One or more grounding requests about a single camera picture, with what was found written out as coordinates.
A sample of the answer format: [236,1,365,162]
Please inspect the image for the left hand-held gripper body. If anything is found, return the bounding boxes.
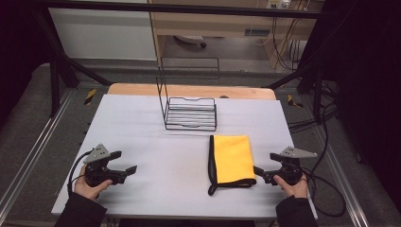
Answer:
[82,143,128,188]

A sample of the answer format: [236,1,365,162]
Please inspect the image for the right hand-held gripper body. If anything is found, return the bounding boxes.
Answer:
[264,146,319,186]

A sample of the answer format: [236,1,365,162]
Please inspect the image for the yellow cloth with black trim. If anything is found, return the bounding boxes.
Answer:
[206,134,258,197]

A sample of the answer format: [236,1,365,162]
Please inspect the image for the person's right hand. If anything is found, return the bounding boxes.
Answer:
[272,173,309,200]

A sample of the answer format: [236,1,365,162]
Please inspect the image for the person's left hand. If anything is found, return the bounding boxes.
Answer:
[73,164,113,201]

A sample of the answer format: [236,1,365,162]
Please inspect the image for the yellow black tape strip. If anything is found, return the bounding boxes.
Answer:
[286,94,305,110]
[83,88,97,106]

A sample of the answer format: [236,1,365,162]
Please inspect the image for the wooden table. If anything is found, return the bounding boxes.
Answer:
[106,82,278,101]

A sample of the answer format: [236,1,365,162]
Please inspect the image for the black curtain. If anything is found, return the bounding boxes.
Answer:
[0,0,53,126]
[301,0,401,216]

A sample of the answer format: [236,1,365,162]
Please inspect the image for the white cabinet panel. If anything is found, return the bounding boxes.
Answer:
[47,7,158,61]

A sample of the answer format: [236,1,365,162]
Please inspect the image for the office chair base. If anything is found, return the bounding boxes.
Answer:
[172,34,208,49]

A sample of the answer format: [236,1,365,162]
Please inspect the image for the light wooden desk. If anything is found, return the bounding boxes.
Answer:
[147,0,325,69]

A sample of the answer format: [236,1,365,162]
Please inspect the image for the white power strip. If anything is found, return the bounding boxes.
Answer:
[266,0,291,10]

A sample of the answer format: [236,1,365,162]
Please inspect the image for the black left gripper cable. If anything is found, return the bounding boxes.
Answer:
[66,149,95,199]

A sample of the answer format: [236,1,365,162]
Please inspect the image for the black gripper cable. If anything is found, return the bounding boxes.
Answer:
[66,149,95,199]
[301,103,347,218]

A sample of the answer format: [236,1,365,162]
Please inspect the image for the black floor cable bundle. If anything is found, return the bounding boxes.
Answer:
[287,105,339,134]

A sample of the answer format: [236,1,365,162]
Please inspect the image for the aluminium floor rail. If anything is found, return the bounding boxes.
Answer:
[0,89,76,216]
[314,131,371,227]

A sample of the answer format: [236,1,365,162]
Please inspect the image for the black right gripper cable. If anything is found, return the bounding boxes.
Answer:
[301,103,347,218]

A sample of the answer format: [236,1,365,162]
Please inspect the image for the black metal frame stand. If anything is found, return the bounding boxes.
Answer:
[30,6,112,118]
[267,61,327,125]

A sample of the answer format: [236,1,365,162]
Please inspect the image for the black wire rack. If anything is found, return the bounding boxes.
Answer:
[155,56,221,132]

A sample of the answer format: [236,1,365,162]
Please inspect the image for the hanging desk cables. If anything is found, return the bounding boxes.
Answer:
[270,16,309,72]

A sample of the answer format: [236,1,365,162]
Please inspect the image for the black metal frame crossbar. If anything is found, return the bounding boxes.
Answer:
[33,0,330,19]

